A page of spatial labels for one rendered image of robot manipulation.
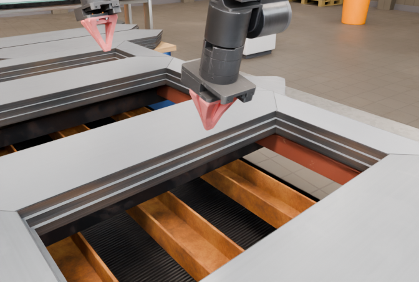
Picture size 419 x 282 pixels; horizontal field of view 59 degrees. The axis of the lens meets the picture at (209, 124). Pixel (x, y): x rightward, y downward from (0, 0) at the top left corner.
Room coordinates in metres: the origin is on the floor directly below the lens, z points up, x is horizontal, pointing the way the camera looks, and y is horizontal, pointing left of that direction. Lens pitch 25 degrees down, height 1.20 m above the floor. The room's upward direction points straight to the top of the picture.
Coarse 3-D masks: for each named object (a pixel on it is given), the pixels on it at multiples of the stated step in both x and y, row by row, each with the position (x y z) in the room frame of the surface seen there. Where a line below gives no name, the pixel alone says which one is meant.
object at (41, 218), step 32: (32, 64) 1.19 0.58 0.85; (64, 64) 1.25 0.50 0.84; (64, 96) 0.92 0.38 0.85; (96, 96) 0.96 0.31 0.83; (256, 128) 0.74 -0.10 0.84; (288, 128) 0.75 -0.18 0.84; (320, 128) 0.70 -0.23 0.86; (160, 160) 0.59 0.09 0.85; (192, 160) 0.62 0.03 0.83; (352, 160) 0.62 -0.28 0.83; (64, 192) 0.47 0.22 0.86; (96, 192) 0.50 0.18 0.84; (128, 192) 0.53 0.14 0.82; (32, 224) 0.43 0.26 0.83; (64, 224) 0.45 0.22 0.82
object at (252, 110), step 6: (234, 102) 0.84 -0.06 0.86; (240, 102) 0.84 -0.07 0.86; (246, 102) 0.84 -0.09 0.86; (252, 102) 0.84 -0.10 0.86; (234, 108) 0.80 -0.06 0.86; (240, 108) 0.80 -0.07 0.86; (246, 108) 0.80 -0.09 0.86; (252, 108) 0.80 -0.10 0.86; (258, 108) 0.80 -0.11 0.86; (264, 108) 0.80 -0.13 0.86; (270, 108) 0.80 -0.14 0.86; (246, 114) 0.77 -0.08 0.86; (252, 114) 0.77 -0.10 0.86; (258, 114) 0.77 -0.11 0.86; (264, 114) 0.77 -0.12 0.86
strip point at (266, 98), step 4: (256, 92) 0.91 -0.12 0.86; (260, 92) 0.91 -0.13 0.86; (264, 92) 0.91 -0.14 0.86; (268, 92) 0.91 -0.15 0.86; (272, 92) 0.91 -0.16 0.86; (256, 96) 0.88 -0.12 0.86; (260, 96) 0.88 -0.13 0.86; (264, 96) 0.88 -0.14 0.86; (268, 96) 0.88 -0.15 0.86; (272, 96) 0.88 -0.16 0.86; (256, 100) 0.85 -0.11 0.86; (260, 100) 0.85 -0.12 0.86; (264, 100) 0.85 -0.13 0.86; (268, 100) 0.85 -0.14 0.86; (272, 100) 0.85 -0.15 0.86; (264, 104) 0.83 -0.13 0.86; (268, 104) 0.83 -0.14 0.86; (272, 104) 0.83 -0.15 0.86; (272, 108) 0.80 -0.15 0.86; (276, 108) 0.80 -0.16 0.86
